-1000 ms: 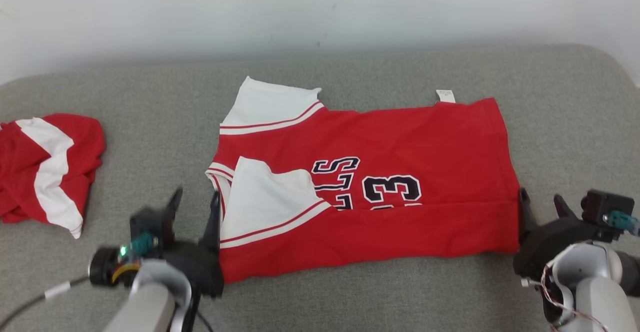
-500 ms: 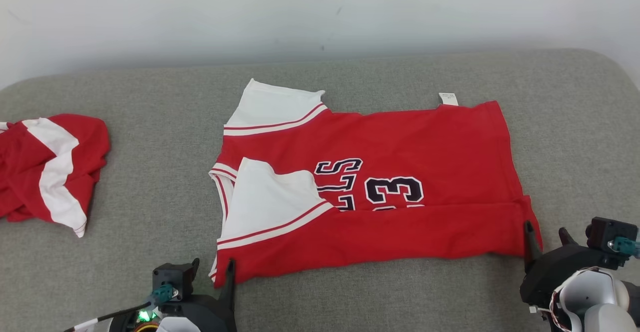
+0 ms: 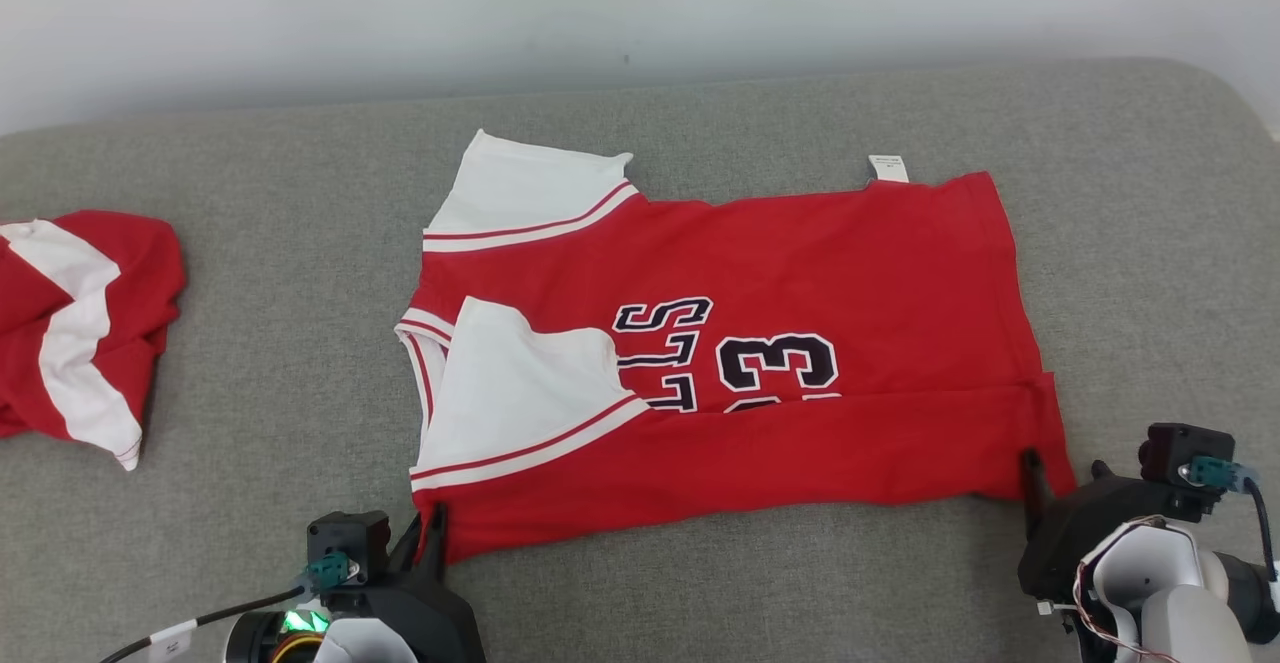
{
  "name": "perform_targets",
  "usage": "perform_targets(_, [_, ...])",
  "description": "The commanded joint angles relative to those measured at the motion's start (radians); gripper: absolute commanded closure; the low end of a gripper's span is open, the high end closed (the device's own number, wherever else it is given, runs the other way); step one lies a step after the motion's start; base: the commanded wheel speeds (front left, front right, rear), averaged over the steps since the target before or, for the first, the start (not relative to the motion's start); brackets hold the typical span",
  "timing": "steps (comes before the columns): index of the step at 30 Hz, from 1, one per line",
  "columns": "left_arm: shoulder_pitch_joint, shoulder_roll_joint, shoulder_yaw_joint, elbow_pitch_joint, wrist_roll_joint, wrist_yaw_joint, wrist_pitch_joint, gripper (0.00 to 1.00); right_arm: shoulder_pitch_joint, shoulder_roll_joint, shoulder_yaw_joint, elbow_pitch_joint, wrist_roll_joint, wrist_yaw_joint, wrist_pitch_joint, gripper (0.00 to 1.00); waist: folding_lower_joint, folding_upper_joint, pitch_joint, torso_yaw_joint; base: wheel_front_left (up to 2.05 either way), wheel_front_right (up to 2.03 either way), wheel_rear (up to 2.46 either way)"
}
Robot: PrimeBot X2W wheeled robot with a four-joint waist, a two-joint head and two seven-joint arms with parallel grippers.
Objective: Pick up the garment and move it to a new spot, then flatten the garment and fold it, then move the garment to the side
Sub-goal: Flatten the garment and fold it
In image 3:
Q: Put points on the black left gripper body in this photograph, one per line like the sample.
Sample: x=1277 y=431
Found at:
x=430 y=618

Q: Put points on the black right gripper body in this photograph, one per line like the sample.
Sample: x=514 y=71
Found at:
x=1075 y=528

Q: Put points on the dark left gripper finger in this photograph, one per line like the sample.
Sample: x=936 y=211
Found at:
x=410 y=545
x=436 y=548

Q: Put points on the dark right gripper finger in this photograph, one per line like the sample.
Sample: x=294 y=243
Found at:
x=1102 y=470
x=1035 y=488

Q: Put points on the red white basketball jersey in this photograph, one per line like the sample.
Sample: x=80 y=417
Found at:
x=850 y=273

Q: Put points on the red shorts with white stripe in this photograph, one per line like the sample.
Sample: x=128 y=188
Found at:
x=60 y=343

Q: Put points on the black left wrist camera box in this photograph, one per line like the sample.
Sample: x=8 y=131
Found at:
x=345 y=535

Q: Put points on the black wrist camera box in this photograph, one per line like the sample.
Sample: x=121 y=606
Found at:
x=1175 y=448
x=345 y=535

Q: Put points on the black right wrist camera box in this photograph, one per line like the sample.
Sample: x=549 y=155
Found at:
x=1175 y=448

